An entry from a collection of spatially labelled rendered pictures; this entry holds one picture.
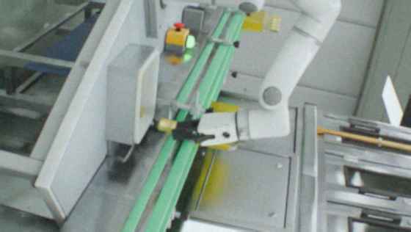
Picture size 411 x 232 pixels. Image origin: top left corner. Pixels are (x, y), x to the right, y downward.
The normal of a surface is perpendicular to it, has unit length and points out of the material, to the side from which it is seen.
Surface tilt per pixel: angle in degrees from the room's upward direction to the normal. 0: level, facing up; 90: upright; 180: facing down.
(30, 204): 90
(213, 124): 107
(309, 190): 90
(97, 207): 90
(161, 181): 90
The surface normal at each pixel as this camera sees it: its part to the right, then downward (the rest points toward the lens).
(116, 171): 0.11, -0.87
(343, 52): -0.19, 0.46
